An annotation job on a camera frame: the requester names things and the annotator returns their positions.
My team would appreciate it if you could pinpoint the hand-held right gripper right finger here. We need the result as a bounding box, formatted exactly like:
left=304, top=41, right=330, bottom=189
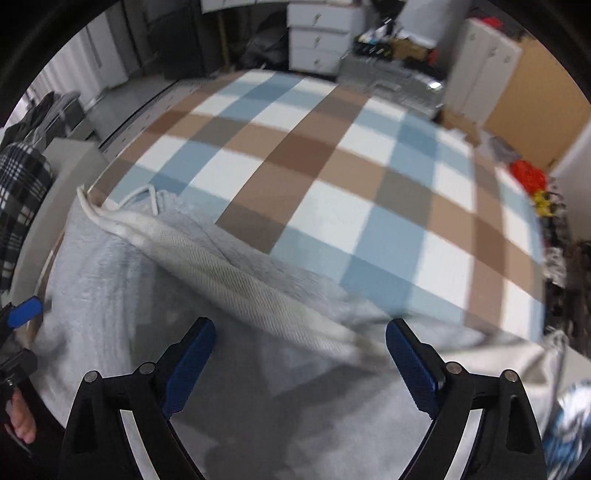
left=385, top=318, right=548, bottom=480

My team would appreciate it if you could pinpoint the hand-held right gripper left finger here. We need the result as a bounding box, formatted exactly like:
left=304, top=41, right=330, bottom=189
left=58, top=316, right=217, bottom=480

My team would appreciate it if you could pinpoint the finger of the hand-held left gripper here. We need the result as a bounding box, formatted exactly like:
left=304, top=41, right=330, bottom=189
left=0, top=296, right=43, bottom=329

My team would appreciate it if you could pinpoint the grey printed hoodie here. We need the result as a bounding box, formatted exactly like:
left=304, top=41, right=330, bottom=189
left=32, top=185, right=571, bottom=480

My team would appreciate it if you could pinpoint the person's left hand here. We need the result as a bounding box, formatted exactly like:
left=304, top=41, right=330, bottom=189
left=6, top=392, right=38, bottom=445

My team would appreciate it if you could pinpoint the black white plaid cloth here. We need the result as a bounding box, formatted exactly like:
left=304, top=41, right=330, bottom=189
left=0, top=142, right=55, bottom=294

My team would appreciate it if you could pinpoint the blue plaid blanket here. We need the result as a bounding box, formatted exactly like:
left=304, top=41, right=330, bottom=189
left=542, top=382, right=591, bottom=480

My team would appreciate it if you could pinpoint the pile of loose shoes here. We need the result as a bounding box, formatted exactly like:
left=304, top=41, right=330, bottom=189
left=531, top=185, right=591, bottom=324

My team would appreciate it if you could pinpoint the orange plastic bag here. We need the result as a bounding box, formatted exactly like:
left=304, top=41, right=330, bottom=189
left=510, top=159, right=548, bottom=192

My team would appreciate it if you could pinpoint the checkered bed sheet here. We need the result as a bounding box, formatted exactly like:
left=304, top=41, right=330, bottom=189
left=88, top=69, right=550, bottom=344

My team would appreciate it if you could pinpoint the round grey rug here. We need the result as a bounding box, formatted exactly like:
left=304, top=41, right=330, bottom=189
left=485, top=136, right=515, bottom=163

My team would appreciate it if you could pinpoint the brown cardboard box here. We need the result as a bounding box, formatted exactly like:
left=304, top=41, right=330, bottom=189
left=438, top=110, right=483, bottom=145

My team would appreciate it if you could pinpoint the white curtain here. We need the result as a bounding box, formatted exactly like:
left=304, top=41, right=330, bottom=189
left=44, top=18, right=126, bottom=93

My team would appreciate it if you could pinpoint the silver suitcase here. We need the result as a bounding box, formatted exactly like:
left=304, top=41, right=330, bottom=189
left=339, top=55, right=446, bottom=121

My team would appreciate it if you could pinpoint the wooden door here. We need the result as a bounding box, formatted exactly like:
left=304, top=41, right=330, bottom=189
left=482, top=37, right=591, bottom=171

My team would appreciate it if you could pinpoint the black crate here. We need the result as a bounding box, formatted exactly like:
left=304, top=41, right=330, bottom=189
left=353, top=34, right=393, bottom=58

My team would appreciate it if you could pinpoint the white desk with drawers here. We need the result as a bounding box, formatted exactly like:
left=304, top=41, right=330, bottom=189
left=201, top=0, right=368, bottom=75

